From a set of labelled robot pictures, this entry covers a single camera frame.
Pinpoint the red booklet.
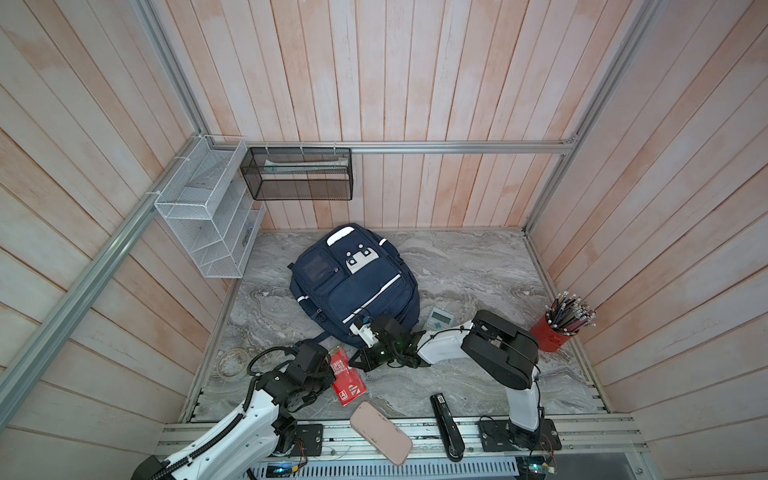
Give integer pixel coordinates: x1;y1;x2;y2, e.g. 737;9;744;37
330;347;367;406

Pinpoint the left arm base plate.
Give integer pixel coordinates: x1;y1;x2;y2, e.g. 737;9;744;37
273;423;324;457

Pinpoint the white wire mesh shelf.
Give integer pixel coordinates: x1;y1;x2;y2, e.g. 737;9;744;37
155;135;265;279

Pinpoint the black mesh wall basket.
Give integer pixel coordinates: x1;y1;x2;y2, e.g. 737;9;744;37
240;147;354;201

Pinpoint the black stapler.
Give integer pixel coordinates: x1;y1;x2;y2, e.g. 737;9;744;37
430;393;465;463

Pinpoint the clear tape roll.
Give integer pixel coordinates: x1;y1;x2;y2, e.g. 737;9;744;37
215;348;251;381

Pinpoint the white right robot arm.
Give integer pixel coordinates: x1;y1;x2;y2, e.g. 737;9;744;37
349;310;542;434

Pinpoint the navy blue backpack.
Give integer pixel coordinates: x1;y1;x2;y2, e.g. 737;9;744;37
288;223;420;349

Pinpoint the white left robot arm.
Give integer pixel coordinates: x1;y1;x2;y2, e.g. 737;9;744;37
132;341;335;479

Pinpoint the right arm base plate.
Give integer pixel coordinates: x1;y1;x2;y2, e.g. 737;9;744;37
477;416;562;452

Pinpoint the red pencil holder with pencils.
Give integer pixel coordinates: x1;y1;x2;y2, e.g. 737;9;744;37
530;291;598;353

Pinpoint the pink pencil case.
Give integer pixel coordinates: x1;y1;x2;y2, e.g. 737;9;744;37
350;402;413;467

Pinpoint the light blue calculator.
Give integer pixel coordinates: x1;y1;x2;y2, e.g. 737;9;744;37
424;307;455;331

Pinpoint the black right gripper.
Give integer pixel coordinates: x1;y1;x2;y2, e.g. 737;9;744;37
345;341;400;371

